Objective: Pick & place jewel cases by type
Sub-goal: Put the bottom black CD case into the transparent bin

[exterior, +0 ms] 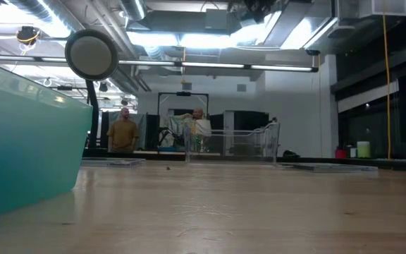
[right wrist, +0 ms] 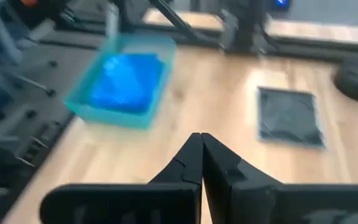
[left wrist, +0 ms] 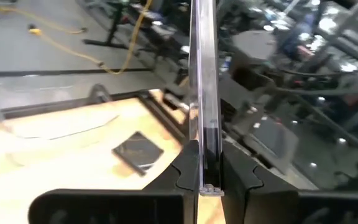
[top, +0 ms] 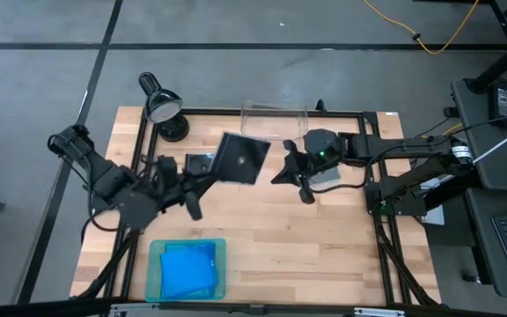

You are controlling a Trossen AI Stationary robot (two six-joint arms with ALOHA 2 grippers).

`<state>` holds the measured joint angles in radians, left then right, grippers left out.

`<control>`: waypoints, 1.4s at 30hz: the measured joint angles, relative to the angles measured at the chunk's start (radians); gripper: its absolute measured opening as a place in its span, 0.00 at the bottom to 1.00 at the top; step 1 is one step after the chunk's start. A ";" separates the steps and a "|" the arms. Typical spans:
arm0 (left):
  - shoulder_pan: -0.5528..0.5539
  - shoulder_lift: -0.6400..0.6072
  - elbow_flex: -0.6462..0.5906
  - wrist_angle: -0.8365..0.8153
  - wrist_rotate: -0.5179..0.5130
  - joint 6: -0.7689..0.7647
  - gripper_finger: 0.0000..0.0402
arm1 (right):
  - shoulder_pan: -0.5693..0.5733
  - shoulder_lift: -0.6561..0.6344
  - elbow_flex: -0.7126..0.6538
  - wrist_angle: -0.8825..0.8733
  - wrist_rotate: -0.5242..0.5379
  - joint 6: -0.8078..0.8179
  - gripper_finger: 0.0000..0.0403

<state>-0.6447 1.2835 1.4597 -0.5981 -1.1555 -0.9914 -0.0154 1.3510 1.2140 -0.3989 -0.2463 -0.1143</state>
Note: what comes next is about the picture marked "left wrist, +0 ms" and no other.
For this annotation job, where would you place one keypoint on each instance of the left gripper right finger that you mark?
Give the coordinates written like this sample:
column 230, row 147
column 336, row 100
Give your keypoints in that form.
column 259, row 205

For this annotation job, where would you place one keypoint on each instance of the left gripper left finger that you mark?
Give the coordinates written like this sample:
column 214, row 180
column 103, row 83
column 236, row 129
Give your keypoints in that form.
column 120, row 208

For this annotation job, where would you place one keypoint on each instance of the clear black jewel case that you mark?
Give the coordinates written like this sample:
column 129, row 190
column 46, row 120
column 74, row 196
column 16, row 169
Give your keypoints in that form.
column 137, row 151
column 205, row 77

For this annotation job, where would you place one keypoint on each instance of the clear plastic bin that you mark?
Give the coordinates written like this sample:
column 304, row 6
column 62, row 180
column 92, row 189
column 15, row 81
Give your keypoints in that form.
column 42, row 124

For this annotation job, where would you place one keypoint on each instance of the black stand leg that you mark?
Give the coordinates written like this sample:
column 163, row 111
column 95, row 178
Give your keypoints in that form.
column 113, row 28

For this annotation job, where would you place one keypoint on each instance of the black frame clamp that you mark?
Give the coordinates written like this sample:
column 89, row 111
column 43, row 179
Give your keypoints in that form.
column 99, row 93

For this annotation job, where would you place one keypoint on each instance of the black aluminium table frame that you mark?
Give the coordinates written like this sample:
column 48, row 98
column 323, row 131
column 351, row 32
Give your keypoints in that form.
column 42, row 107

